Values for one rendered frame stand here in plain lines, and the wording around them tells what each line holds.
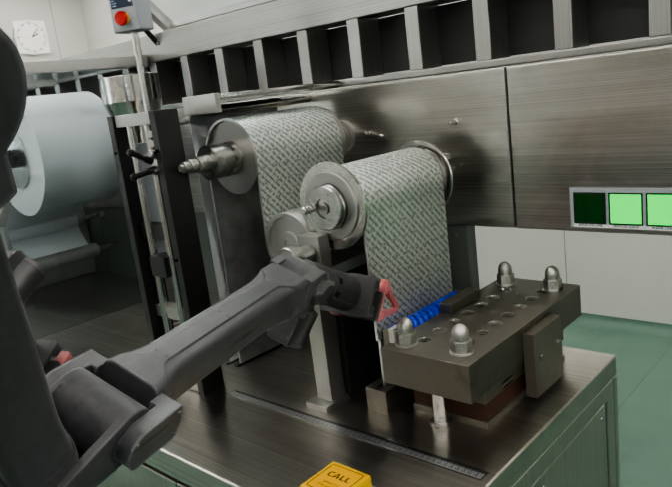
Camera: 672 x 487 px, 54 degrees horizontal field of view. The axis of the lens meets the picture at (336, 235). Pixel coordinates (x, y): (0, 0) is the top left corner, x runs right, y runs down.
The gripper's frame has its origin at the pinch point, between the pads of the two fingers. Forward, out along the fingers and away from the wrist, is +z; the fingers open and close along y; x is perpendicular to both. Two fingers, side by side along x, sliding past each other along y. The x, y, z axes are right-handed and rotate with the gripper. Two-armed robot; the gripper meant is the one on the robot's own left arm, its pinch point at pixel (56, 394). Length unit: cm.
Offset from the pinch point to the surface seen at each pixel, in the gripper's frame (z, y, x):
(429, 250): 16, -44, -46
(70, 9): 93, 412, -459
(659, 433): 186, -84, -116
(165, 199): -5.9, -2.2, -37.4
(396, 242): 9, -42, -40
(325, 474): 14.3, -39.3, -0.4
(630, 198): 12, -78, -54
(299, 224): 3.0, -25.2, -39.5
